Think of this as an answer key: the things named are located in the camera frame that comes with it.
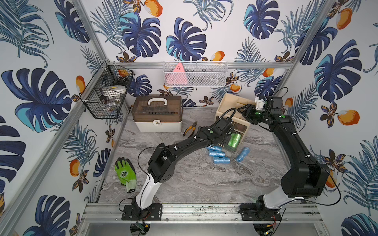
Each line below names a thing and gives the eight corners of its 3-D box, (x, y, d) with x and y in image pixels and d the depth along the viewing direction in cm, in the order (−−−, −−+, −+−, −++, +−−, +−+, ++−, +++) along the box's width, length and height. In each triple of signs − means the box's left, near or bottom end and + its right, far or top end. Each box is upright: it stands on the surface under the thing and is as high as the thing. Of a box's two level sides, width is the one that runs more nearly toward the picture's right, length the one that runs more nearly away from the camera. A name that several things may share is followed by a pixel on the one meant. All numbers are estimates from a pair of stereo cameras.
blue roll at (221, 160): (213, 163, 93) (214, 161, 91) (213, 159, 95) (213, 157, 93) (229, 163, 93) (230, 161, 91) (228, 159, 95) (229, 157, 93)
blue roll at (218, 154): (209, 157, 95) (209, 155, 93) (208, 153, 97) (209, 151, 95) (224, 157, 95) (225, 155, 93) (223, 153, 97) (224, 151, 95)
